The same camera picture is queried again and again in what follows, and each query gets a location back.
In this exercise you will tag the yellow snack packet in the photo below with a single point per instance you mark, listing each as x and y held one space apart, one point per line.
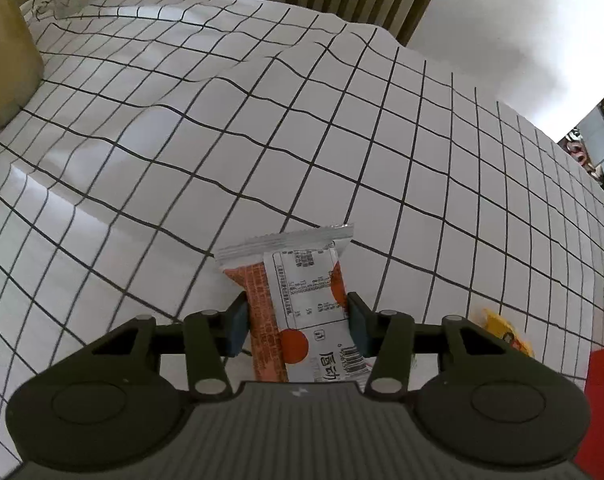
507 332

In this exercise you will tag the clear plastic container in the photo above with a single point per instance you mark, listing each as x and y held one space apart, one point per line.
62 2

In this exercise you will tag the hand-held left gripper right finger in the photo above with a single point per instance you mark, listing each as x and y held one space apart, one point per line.
358 322

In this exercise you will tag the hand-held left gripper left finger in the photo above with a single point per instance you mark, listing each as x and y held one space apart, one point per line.
237 322

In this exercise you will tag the white checkered tablecloth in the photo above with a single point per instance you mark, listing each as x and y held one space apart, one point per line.
282 135

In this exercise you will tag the brown bulky object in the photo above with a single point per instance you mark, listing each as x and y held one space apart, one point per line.
7 55

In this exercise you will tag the white and orange snack packet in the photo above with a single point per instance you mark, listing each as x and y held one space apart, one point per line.
307 280

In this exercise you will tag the white cabinet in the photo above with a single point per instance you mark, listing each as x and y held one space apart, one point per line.
599 130

